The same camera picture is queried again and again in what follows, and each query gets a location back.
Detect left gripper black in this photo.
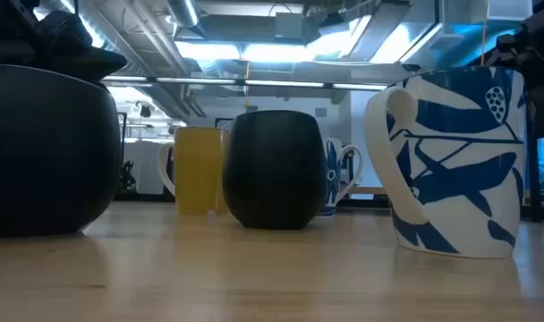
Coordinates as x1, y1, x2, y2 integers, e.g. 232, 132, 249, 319
3, 0, 128, 83

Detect black mug with blue inside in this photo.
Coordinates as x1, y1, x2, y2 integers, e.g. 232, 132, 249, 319
0, 64, 123, 238

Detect yellow mug with white handle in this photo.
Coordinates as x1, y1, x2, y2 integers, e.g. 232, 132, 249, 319
157, 126, 231, 216

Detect black mug with green inside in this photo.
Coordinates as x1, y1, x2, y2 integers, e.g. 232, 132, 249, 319
221, 110, 329, 231

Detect small white blue-flower mug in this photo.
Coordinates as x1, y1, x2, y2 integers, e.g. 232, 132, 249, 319
319, 137, 364, 219

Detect long ceiling light strip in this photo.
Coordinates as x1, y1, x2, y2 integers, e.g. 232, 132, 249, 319
101, 75, 389, 90

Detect large white blue-leaf mug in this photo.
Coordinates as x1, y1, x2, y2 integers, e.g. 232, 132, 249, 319
363, 65, 527, 259

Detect black metal post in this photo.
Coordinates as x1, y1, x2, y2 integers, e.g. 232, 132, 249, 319
117, 111, 128, 202
524, 102, 544, 223

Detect silver ceiling duct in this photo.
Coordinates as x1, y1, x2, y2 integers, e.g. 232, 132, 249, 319
166, 0, 201, 28

